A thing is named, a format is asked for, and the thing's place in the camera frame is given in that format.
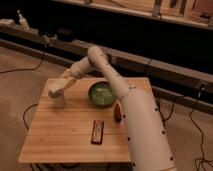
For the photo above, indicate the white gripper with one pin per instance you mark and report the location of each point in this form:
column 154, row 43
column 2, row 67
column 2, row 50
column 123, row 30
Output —
column 66, row 80

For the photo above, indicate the white sponge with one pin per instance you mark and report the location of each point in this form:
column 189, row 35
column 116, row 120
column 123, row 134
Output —
column 55, row 89

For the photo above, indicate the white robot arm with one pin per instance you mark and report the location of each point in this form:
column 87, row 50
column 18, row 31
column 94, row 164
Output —
column 146, row 135

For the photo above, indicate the black device on ledge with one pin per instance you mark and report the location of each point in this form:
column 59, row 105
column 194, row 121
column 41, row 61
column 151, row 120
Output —
column 65, row 35

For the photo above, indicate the green bowl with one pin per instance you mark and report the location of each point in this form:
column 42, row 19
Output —
column 101, row 94

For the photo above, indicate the small wooden table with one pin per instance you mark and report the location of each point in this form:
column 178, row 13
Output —
column 64, row 135

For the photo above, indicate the small red brown object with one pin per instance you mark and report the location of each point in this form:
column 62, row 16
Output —
column 117, row 113

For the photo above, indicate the dark brown rectangular box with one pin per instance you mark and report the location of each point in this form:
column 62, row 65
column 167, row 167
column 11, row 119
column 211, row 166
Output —
column 97, row 132

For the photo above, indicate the white spray bottle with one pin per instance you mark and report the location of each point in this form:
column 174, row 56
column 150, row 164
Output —
column 23, row 22

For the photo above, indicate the long wooden ledge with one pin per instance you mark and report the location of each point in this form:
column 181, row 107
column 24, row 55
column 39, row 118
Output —
column 164, row 75

